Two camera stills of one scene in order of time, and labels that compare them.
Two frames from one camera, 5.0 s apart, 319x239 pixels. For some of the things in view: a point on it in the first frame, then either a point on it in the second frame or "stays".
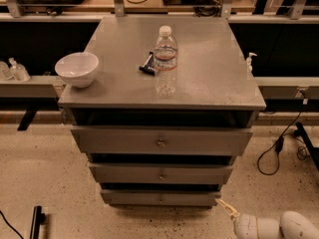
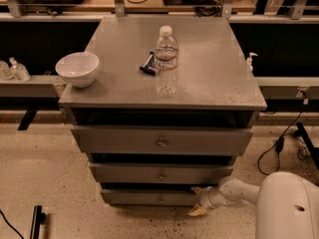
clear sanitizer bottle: [18, 71] stays
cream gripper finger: [234, 215] → [198, 190]
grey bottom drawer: [159, 198] stays
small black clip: [149, 66] stays
